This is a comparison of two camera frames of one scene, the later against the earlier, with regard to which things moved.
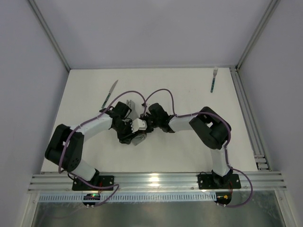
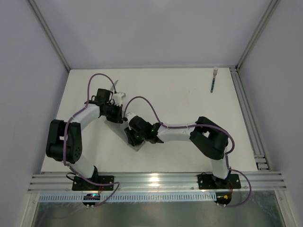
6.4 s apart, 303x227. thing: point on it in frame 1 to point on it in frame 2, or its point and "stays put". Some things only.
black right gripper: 147,121 to 131,136
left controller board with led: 92,196 stays put
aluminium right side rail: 262,160 stays put
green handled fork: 215,70 stays put
